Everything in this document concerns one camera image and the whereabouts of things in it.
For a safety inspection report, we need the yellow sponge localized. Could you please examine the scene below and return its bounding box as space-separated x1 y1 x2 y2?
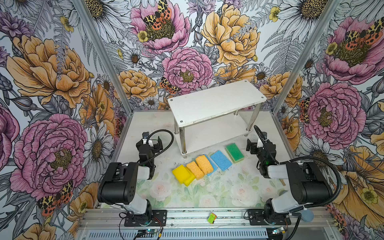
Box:
172 165 191 184
184 168 196 187

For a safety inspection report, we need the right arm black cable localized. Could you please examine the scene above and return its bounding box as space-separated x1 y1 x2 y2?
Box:
253 125 343 240

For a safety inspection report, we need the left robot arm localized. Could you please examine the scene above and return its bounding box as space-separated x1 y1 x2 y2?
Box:
97 132 163 217

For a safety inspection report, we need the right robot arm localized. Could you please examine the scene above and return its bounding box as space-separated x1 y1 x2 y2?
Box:
246 139 334 226

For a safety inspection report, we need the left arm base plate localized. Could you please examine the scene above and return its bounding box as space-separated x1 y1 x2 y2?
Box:
124 210 168 227

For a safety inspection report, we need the yellow sponge front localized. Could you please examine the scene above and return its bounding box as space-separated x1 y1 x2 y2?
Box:
172 165 191 184

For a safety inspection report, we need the aluminium front rail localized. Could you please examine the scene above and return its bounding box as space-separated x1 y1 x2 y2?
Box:
76 208 342 240

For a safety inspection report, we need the green orange small block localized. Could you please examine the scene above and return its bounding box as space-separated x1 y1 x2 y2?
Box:
207 213 217 224

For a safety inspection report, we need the orange sponge left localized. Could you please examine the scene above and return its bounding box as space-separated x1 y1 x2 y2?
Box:
186 161 205 180

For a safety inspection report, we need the white two-tier shelf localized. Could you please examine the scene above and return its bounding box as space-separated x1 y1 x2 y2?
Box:
168 80 267 158

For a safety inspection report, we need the orange sponge right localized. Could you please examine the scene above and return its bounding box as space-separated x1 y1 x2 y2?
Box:
196 155 214 175

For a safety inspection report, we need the green sponge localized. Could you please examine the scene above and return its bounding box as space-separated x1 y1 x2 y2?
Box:
225 143 245 164

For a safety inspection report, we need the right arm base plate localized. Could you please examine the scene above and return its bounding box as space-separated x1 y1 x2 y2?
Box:
247 209 292 226

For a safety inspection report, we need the blue sponge under orange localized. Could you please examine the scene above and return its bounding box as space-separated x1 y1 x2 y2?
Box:
205 155 218 176

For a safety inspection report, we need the blue grey oval pad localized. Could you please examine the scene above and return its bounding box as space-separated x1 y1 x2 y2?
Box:
299 209 315 223

